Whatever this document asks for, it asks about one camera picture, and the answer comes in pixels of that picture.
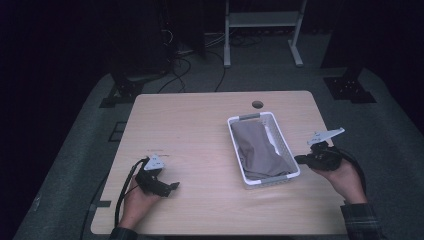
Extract white metal stand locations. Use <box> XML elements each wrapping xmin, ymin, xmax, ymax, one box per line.
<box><xmin>223</xmin><ymin>0</ymin><xmax>308</xmax><ymax>69</ymax></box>

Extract hand-held gripper black cable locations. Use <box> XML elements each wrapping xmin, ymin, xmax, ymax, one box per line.
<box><xmin>334</xmin><ymin>147</ymin><xmax>368</xmax><ymax>196</ymax></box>
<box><xmin>114</xmin><ymin>157</ymin><xmax>150</xmax><ymax>228</ymax></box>

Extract right hand-held gripper black cable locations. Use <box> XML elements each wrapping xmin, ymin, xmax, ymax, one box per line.
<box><xmin>334</xmin><ymin>147</ymin><xmax>368</xmax><ymax>196</ymax></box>

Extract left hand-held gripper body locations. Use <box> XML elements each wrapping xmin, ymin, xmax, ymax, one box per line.
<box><xmin>134</xmin><ymin>153</ymin><xmax>172</xmax><ymax>198</ymax></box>

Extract person's left hand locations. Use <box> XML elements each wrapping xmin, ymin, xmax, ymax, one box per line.
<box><xmin>118</xmin><ymin>174</ymin><xmax>162</xmax><ymax>231</ymax></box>

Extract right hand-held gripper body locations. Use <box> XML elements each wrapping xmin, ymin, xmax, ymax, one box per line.
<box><xmin>306</xmin><ymin>127</ymin><xmax>343</xmax><ymax>172</ymax></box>

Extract black stand base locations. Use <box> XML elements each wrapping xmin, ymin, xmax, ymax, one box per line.
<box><xmin>322</xmin><ymin>65</ymin><xmax>378</xmax><ymax>105</ymax></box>
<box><xmin>99</xmin><ymin>71</ymin><xmax>168</xmax><ymax>109</ymax></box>

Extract left hand-held gripper black cable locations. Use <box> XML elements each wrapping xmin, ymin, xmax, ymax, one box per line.
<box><xmin>114</xmin><ymin>157</ymin><xmax>150</xmax><ymax>228</ymax></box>

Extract person's right hand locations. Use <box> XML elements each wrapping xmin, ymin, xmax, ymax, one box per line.
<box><xmin>311</xmin><ymin>159</ymin><xmax>368</xmax><ymax>205</ymax></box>

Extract white plastic basket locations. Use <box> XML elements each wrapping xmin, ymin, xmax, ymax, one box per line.
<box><xmin>227</xmin><ymin>111</ymin><xmax>301</xmax><ymax>186</ymax></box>

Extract grey cloth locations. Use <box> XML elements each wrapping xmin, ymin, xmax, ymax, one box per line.
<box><xmin>231</xmin><ymin>119</ymin><xmax>292</xmax><ymax>178</ymax></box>

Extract black floor cables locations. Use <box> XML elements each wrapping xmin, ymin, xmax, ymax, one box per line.
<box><xmin>155</xmin><ymin>28</ymin><xmax>264</xmax><ymax>94</ymax></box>

